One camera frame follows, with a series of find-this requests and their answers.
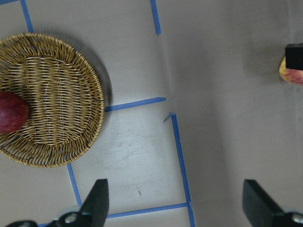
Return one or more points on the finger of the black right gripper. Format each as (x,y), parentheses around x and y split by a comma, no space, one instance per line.
(294,56)

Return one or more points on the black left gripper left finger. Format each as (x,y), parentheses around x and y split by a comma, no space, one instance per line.
(92,213)

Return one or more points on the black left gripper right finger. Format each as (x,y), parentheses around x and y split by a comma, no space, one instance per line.
(262,211)

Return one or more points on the red yellow apple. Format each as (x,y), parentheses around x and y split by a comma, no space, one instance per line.
(290,75)

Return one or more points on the woven wicker basket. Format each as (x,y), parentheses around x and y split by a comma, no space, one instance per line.
(65,98)

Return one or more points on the dark red apple in basket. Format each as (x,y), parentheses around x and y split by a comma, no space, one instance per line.
(14,112)

